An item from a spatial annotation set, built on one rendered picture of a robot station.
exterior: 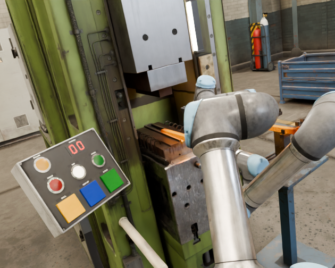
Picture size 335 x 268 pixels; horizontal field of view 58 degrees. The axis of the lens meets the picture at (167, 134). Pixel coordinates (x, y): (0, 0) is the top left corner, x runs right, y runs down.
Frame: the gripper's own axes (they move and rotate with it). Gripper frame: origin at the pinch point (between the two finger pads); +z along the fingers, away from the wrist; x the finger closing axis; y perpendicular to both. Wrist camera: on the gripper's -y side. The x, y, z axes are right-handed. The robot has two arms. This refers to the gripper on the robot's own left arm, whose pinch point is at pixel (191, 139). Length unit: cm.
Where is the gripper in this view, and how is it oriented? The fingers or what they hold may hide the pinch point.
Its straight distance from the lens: 144.4
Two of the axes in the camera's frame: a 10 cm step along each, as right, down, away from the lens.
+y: 5.1, 6.2, -5.9
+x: 8.5, -3.1, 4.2
